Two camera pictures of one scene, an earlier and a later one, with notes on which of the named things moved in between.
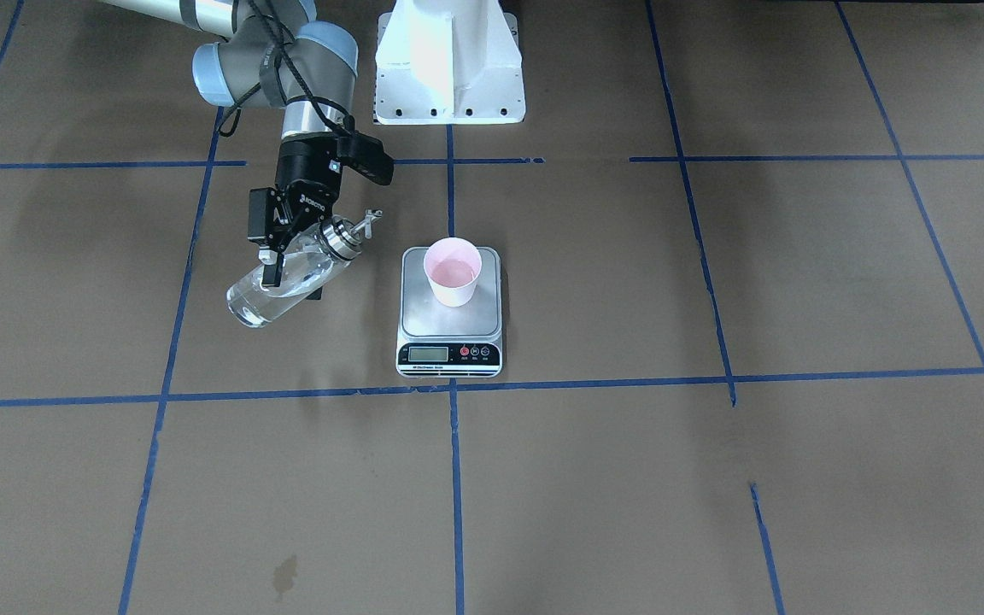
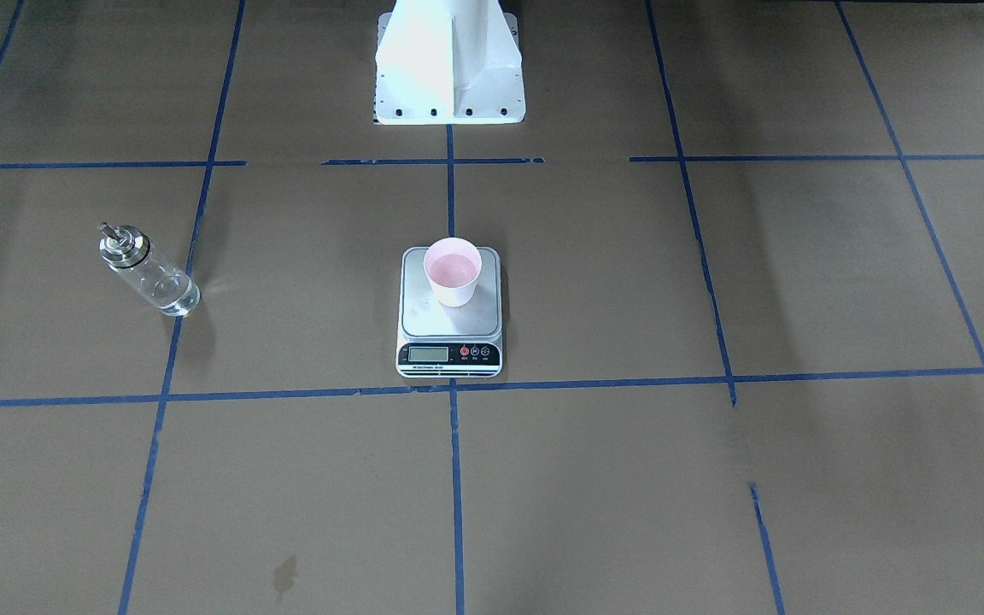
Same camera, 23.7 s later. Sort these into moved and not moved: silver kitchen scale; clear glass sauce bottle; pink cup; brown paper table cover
Moved: clear glass sauce bottle
Not moved: silver kitchen scale; pink cup; brown paper table cover
